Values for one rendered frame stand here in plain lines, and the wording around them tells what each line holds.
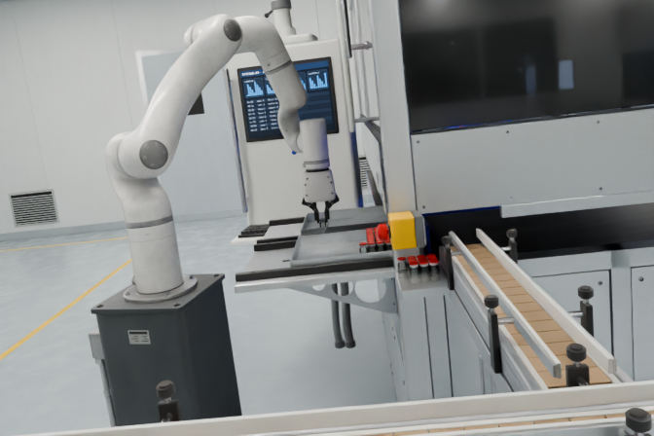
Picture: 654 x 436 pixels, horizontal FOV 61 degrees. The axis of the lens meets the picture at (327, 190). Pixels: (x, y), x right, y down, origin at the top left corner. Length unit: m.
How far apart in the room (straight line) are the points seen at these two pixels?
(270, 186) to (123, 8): 5.32
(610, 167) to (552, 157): 0.14
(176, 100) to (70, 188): 6.34
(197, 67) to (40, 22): 6.39
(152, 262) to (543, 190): 0.97
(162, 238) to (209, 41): 0.52
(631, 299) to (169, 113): 1.22
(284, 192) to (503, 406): 1.81
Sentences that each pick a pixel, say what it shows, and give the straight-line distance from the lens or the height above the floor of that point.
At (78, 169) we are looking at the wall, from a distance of 7.69.
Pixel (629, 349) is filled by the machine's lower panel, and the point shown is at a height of 0.63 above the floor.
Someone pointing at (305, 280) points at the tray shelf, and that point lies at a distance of 1.38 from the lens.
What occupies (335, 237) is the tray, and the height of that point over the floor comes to 0.90.
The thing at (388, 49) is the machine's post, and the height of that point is 1.40.
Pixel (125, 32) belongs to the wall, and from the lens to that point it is 7.40.
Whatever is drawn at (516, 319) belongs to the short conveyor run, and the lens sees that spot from 0.85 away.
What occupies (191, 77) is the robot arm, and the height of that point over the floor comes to 1.40.
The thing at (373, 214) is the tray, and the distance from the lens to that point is 1.99.
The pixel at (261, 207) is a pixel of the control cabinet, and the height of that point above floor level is 0.89.
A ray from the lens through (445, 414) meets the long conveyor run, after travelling 0.66.
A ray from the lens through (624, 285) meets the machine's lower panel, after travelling 1.52.
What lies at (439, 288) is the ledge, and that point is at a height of 0.88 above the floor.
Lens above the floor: 1.30
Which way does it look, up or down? 9 degrees down
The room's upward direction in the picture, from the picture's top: 7 degrees counter-clockwise
